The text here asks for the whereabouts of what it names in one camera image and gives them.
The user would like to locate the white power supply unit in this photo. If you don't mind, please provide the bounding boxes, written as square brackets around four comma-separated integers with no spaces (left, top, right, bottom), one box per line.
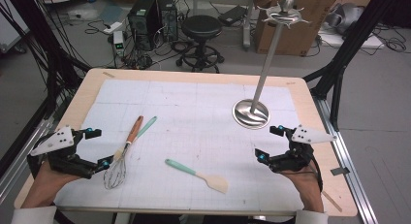
[111,29,126,57]

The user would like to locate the aluminium rail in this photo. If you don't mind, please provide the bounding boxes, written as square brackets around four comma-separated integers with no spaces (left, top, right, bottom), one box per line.
[0,97,62,203]
[311,96,379,224]

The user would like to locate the black round stool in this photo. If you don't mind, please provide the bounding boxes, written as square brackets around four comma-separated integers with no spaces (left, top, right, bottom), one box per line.
[175,15,226,74]

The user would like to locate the white grid mat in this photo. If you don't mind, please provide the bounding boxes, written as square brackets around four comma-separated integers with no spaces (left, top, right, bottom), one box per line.
[52,79,304,212]

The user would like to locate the white power strip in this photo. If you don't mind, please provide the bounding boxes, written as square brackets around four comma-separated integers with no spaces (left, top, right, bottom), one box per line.
[102,20,124,35]

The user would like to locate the black computer tower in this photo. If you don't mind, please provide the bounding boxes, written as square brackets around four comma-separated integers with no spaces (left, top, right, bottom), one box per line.
[126,0,163,52]
[157,0,179,43]

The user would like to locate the large brown cardboard box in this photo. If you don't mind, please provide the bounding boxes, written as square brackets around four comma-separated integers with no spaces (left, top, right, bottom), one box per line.
[253,0,377,57]

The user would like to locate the mint handled basting brush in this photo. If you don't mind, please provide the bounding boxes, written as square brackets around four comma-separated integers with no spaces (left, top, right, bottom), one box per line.
[112,115,159,162]

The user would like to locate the wooden handled wire whisk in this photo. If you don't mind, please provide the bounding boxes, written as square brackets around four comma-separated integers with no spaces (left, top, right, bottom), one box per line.
[103,115,144,190]

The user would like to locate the black floor cables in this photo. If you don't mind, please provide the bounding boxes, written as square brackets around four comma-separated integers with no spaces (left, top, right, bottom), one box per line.
[122,50,182,71]

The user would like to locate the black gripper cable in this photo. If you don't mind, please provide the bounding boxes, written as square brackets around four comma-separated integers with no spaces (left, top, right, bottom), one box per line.
[308,154,325,194]

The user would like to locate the person's right hand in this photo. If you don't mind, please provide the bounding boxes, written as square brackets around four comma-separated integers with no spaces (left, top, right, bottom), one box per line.
[280,167,325,203]

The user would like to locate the black tape piece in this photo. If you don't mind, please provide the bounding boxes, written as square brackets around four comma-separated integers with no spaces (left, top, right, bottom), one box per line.
[330,166,351,176]

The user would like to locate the black metal frame with cables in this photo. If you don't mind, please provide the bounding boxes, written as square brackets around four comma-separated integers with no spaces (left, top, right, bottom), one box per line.
[4,0,91,121]

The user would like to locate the white floor board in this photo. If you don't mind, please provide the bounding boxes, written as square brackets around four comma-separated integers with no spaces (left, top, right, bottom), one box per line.
[318,26,386,50]

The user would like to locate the white wheeled board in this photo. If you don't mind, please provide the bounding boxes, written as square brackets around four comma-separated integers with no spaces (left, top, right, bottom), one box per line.
[0,0,31,53]

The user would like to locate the mint handled cream spatula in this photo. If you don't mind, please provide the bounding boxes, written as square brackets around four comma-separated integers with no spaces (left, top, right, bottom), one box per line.
[164,158,230,195]

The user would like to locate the steel utensil rack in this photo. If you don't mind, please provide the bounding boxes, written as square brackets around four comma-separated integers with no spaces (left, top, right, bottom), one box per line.
[232,0,311,131]

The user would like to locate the person's left hand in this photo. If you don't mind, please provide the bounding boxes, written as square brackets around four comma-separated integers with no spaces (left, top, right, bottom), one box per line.
[32,160,82,197]

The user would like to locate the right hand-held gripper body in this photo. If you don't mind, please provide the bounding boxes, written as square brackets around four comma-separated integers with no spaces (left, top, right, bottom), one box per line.
[269,124,337,174]

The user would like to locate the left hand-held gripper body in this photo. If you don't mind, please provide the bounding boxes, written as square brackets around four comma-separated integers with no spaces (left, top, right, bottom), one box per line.
[27,126,99,180]

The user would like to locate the black flat box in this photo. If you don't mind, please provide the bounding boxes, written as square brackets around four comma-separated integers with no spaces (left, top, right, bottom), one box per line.
[217,4,248,27]

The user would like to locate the long tan tape strip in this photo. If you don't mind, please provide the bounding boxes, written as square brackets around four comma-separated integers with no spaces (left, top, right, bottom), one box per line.
[321,189,343,213]

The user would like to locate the grey plastic cover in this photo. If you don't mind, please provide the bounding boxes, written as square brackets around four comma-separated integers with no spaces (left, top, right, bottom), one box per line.
[324,2,364,36]

